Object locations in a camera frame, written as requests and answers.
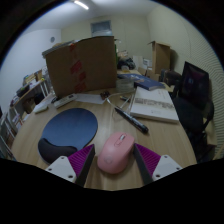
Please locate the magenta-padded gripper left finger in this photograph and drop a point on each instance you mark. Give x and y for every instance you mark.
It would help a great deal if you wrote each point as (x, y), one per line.
(63, 166)

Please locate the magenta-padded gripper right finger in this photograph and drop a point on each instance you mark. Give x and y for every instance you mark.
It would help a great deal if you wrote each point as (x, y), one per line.
(165, 166)

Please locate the pink computer mouse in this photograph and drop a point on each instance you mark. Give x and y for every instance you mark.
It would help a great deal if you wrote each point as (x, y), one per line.
(115, 153)

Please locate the blue mouse pad, black wrist rest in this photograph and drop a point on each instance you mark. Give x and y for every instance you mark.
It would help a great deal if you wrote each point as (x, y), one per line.
(70, 128)

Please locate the black marker pen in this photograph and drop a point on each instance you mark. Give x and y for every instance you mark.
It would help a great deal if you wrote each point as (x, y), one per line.
(131, 120)

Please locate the white thick book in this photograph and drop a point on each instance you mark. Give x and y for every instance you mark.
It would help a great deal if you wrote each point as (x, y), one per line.
(153, 105)

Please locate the small white flat block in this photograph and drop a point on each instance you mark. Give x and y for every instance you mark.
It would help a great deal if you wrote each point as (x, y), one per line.
(40, 108)

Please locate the white remote control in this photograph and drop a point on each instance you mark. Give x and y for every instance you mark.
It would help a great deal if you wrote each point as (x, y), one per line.
(65, 100)

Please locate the black office chair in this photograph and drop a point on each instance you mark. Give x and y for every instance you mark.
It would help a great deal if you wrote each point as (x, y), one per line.
(193, 100)

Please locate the white paper sheet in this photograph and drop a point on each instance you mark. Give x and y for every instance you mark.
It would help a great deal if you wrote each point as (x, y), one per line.
(90, 98)

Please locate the white shelf unit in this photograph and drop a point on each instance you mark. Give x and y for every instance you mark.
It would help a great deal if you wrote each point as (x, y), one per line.
(20, 103)

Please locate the small dark clip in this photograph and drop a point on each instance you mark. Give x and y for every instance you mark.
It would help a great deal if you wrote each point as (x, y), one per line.
(105, 94)

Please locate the blue book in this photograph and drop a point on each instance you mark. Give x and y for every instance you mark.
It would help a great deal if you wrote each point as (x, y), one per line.
(146, 82)

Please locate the dark bag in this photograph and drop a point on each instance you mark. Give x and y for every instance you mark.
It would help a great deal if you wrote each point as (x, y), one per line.
(171, 78)

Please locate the clear plastic container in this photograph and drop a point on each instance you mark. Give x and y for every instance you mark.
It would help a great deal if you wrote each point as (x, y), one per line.
(124, 86)

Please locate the large brown cardboard box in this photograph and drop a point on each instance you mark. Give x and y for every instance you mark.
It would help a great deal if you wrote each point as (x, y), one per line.
(83, 66)

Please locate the small open cardboard box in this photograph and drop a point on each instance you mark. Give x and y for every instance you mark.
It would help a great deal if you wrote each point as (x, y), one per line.
(161, 58)

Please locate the ceiling tube light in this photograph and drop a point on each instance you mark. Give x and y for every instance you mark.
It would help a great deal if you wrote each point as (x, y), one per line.
(81, 4)

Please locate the round wall clock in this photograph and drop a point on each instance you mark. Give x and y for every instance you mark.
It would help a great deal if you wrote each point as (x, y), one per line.
(52, 39)

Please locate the wall window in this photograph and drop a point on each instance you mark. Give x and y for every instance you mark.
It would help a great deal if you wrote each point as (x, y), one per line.
(101, 28)

